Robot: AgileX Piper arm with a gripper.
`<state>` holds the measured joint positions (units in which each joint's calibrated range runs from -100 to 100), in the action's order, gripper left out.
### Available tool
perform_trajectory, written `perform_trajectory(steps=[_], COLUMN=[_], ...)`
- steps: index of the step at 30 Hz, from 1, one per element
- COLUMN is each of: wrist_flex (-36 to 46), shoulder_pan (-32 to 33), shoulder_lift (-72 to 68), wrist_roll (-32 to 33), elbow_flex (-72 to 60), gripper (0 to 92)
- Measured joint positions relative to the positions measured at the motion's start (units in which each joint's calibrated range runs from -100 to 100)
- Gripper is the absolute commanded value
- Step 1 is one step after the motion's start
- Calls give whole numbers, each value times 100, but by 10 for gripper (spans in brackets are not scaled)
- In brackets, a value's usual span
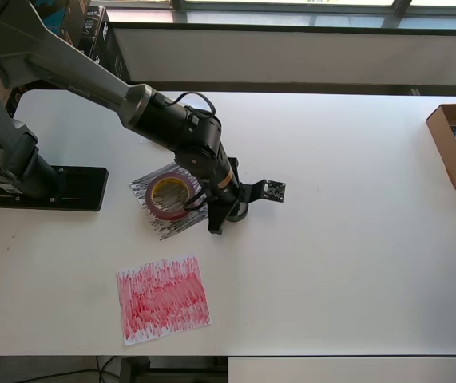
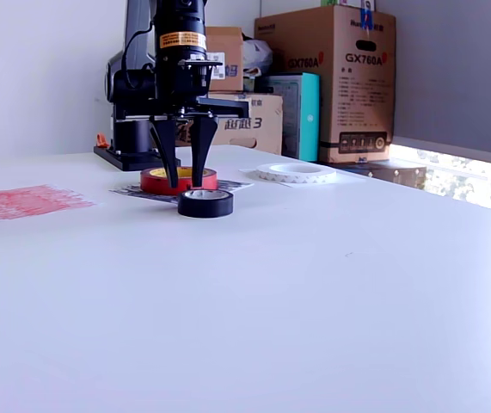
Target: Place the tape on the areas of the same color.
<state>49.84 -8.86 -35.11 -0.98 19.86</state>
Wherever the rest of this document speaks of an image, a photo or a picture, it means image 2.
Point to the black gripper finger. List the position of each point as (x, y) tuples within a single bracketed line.
[(170, 146), (200, 142)]

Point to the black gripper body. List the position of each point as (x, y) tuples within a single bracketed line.
[(172, 99)]

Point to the red tape roll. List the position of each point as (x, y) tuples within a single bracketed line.
[(155, 185)]

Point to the black tape roll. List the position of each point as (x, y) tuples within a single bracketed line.
[(206, 208)]

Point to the white tape roll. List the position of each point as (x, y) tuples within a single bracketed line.
[(296, 178)]

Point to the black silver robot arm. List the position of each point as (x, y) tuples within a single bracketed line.
[(176, 21)]

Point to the black scribbled paper sheet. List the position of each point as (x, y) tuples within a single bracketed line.
[(232, 185)]

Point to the blank white paper sheet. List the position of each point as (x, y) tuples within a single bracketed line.
[(250, 173)]

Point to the cardboard box blue print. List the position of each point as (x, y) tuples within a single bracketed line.
[(266, 129)]

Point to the orange clamp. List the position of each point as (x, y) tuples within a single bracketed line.
[(101, 142)]

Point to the cardboard box shipping label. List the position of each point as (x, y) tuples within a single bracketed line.
[(228, 43)]

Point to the white plastic bag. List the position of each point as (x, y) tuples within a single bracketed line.
[(258, 56)]

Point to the teal product box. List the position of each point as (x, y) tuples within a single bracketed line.
[(309, 120)]

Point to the red scribbled paper sheet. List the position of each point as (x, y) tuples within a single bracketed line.
[(34, 201)]

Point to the large brown cardboard box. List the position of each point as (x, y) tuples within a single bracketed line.
[(357, 107)]

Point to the green white packet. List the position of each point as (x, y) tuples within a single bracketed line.
[(335, 2)]

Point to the grey roller blind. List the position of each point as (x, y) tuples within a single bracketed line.
[(443, 64)]

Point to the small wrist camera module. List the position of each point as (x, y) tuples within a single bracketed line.
[(202, 75)]

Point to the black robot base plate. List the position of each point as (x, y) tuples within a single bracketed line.
[(133, 162)]

